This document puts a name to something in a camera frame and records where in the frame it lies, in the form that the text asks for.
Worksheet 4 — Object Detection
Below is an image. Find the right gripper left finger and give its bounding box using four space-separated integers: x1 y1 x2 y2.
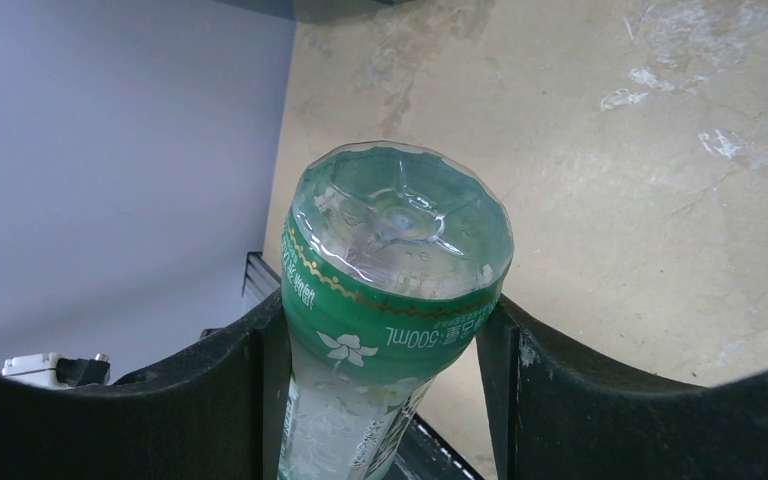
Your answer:
0 292 290 479

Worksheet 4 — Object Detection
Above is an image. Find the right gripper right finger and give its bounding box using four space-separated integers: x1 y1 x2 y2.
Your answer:
477 298 768 479

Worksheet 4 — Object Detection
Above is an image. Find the green bottle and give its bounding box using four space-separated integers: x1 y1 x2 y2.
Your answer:
276 140 516 480

